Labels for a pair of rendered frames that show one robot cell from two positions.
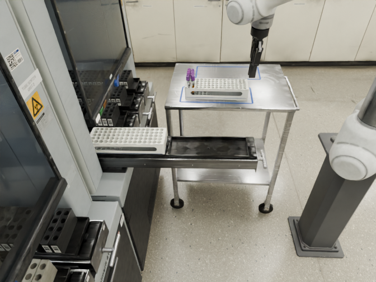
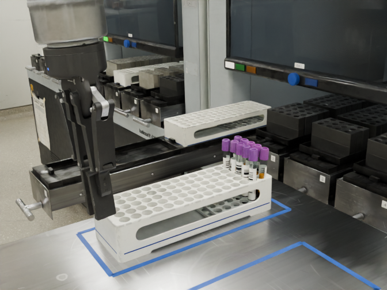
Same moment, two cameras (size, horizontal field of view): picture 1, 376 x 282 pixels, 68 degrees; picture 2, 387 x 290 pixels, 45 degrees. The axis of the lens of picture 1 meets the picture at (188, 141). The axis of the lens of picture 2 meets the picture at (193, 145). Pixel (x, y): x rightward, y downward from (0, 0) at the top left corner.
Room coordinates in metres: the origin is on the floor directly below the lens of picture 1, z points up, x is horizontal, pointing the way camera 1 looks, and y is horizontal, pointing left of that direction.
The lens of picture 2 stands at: (1.72, -0.57, 1.21)
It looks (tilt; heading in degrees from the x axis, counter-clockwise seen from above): 20 degrees down; 142
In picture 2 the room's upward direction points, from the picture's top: 2 degrees counter-clockwise
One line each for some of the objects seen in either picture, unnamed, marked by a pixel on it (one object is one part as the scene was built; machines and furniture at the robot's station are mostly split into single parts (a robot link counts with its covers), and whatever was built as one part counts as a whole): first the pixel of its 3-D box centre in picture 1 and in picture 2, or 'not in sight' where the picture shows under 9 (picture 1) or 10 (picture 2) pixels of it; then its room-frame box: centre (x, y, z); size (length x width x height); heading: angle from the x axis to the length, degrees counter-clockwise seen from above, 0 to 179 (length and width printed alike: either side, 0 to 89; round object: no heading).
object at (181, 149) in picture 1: (174, 151); (164, 157); (0.81, 0.06, 0.78); 0.73 x 0.14 x 0.09; 86
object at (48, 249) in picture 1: (56, 230); (175, 86); (0.43, 0.38, 0.85); 0.12 x 0.02 x 0.06; 174
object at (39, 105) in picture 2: not in sight; (39, 120); (-0.92, 0.36, 0.43); 0.27 x 0.02 x 0.36; 176
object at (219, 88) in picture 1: (216, 89); (186, 205); (1.16, -0.15, 0.85); 0.30 x 0.10 x 0.06; 84
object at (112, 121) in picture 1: (113, 115); (284, 124); (0.98, 0.32, 0.85); 0.12 x 0.02 x 0.06; 176
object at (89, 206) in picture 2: (253, 70); (94, 189); (1.17, -0.31, 0.94); 0.03 x 0.01 x 0.07; 89
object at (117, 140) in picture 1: (128, 141); (219, 123); (0.82, 0.23, 0.83); 0.30 x 0.10 x 0.06; 86
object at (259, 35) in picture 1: (258, 36); (79, 79); (1.17, -0.32, 1.09); 0.08 x 0.07 x 0.09; 179
